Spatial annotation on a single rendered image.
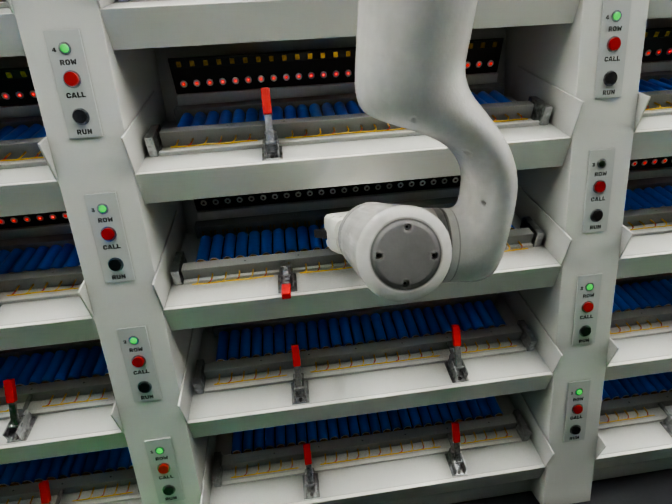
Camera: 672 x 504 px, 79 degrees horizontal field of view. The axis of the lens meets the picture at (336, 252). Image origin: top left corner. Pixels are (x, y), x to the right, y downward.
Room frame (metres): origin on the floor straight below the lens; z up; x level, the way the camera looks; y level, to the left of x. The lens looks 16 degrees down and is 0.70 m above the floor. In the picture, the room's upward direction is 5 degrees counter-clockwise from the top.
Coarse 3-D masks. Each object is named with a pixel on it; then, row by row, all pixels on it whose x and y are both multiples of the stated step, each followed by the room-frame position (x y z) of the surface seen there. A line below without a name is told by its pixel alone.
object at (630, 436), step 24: (624, 384) 0.73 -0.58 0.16; (648, 384) 0.72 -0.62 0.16; (624, 408) 0.68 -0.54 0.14; (648, 408) 0.69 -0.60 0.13; (600, 432) 0.65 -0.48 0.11; (624, 432) 0.65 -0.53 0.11; (648, 432) 0.65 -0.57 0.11; (600, 456) 0.61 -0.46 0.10; (624, 456) 0.61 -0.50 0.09; (648, 456) 0.62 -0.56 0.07
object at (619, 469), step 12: (600, 468) 0.65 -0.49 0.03; (612, 468) 0.65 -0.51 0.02; (624, 468) 0.65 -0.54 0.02; (636, 468) 0.66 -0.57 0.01; (648, 468) 0.66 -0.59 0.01; (660, 468) 0.66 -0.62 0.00; (528, 480) 0.64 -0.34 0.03; (456, 492) 0.62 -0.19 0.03; (468, 492) 0.62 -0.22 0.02; (480, 492) 0.63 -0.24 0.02; (492, 492) 0.63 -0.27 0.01; (504, 492) 0.63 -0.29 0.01; (516, 492) 0.63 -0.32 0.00
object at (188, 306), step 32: (416, 192) 0.74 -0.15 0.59; (448, 192) 0.75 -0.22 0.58; (512, 224) 0.70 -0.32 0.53; (544, 224) 0.64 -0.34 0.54; (192, 256) 0.66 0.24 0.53; (512, 256) 0.62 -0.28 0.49; (544, 256) 0.62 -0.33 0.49; (160, 288) 0.55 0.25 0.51; (192, 288) 0.58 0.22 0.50; (224, 288) 0.58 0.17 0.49; (256, 288) 0.58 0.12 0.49; (320, 288) 0.57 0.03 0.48; (352, 288) 0.57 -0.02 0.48; (448, 288) 0.59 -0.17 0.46; (480, 288) 0.60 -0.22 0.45; (512, 288) 0.60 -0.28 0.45; (192, 320) 0.56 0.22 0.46; (224, 320) 0.56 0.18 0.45; (256, 320) 0.57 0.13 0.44
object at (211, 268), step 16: (512, 240) 0.64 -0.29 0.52; (528, 240) 0.64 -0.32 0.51; (256, 256) 0.61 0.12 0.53; (272, 256) 0.61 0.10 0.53; (288, 256) 0.61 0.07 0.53; (304, 256) 0.61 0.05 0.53; (320, 256) 0.61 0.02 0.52; (336, 256) 0.61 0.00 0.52; (192, 272) 0.59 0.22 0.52; (208, 272) 0.59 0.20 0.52; (224, 272) 0.60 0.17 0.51; (240, 272) 0.60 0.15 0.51; (304, 272) 0.59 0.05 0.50
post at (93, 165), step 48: (48, 0) 0.54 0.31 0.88; (96, 48) 0.54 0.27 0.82; (48, 96) 0.54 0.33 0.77; (96, 96) 0.54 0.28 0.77; (144, 96) 0.65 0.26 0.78; (96, 144) 0.54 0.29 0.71; (96, 192) 0.54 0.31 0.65; (144, 240) 0.54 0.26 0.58; (96, 288) 0.54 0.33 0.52; (144, 288) 0.54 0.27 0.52; (144, 432) 0.54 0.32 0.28; (144, 480) 0.54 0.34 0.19; (192, 480) 0.54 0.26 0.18
